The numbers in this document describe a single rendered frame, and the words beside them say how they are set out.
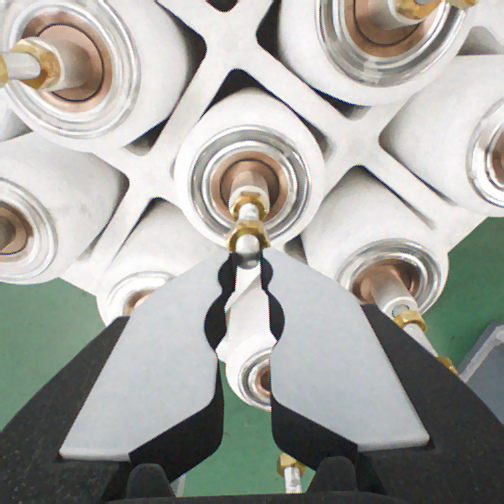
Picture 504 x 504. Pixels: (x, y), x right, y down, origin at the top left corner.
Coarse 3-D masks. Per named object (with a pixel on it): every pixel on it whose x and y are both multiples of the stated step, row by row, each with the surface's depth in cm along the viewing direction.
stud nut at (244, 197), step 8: (240, 192) 19; (248, 192) 19; (256, 192) 19; (240, 200) 18; (248, 200) 18; (256, 200) 18; (232, 208) 18; (240, 208) 18; (264, 208) 18; (264, 216) 18
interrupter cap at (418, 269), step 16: (384, 240) 23; (400, 240) 23; (352, 256) 24; (368, 256) 24; (384, 256) 24; (400, 256) 24; (416, 256) 24; (432, 256) 24; (336, 272) 25; (352, 272) 24; (368, 272) 25; (384, 272) 25; (400, 272) 25; (416, 272) 25; (432, 272) 24; (352, 288) 25; (368, 288) 25; (416, 288) 25; (432, 288) 25
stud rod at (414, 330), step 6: (396, 306) 23; (402, 306) 22; (396, 312) 22; (414, 324) 21; (408, 330) 21; (414, 330) 20; (420, 330) 20; (414, 336) 20; (420, 336) 20; (420, 342) 20; (426, 342) 19; (426, 348) 19; (432, 348) 19
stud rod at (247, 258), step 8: (248, 208) 18; (256, 208) 18; (240, 216) 17; (248, 216) 17; (256, 216) 17; (240, 240) 15; (248, 240) 14; (256, 240) 15; (240, 248) 14; (248, 248) 14; (256, 248) 14; (240, 256) 14; (248, 256) 14; (256, 256) 14; (240, 264) 14; (248, 264) 14; (256, 264) 14
